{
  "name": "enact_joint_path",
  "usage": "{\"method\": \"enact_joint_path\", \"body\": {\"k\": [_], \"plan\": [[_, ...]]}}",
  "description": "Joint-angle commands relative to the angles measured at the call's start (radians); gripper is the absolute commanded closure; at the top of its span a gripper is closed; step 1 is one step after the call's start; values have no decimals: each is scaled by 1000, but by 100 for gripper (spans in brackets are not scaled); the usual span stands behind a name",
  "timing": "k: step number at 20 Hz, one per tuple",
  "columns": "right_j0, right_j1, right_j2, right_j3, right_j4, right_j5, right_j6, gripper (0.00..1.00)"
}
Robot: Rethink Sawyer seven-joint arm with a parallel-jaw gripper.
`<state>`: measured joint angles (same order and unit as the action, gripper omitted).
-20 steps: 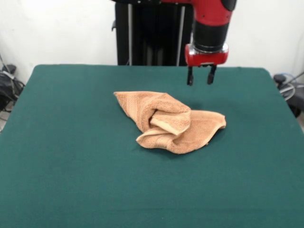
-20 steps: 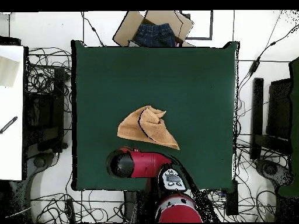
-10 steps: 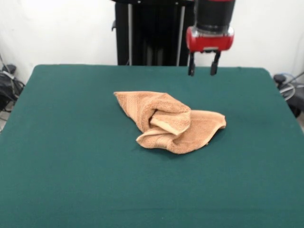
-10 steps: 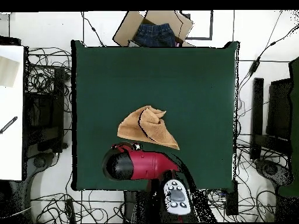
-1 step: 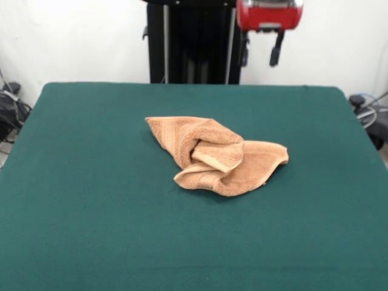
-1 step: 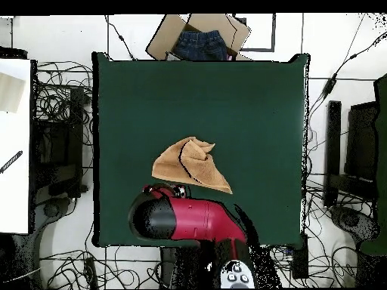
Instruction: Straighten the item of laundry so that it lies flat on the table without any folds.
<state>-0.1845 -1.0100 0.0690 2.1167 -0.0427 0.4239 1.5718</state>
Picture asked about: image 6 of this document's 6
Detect black equipment rack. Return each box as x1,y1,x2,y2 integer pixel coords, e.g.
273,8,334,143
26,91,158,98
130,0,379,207
29,87,88,199

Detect black upright bar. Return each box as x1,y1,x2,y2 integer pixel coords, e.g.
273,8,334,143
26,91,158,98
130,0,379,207
324,100,342,208

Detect blue denim jeans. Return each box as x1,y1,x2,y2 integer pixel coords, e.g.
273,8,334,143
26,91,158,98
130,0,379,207
173,29,229,61

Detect black equipment base with cables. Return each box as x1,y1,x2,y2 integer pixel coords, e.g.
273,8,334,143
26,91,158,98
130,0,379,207
329,205,381,244

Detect beige block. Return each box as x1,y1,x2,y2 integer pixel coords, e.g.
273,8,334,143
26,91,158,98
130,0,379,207
0,72,26,114

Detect brown cardboard box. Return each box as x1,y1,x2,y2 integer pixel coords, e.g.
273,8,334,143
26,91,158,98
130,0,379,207
145,13,252,61

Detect tan terry towel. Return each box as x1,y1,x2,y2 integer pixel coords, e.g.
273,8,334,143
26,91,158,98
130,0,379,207
150,135,234,195

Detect black striped strip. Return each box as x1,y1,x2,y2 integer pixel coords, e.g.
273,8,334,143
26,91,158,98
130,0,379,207
0,150,24,174

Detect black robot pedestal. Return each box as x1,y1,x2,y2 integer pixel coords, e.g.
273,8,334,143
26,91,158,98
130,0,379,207
159,245,218,289

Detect black cable with power brick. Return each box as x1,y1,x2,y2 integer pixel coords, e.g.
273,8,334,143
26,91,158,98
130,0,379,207
305,13,387,122

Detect thin black cable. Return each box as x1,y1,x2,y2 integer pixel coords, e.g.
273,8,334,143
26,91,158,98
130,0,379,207
104,14,137,61

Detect black flat panel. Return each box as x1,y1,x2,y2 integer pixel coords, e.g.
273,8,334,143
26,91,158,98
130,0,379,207
344,100,380,182

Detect grey stand base with cables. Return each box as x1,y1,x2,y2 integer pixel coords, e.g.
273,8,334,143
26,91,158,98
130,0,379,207
36,196,78,224

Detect white table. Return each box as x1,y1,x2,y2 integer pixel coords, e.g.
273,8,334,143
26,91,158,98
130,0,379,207
0,58,33,235

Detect small black box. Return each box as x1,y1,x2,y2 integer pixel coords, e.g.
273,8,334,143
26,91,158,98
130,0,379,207
291,233,309,279

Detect dark green table cloth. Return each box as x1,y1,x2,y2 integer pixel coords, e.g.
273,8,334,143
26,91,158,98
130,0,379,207
91,51,311,248

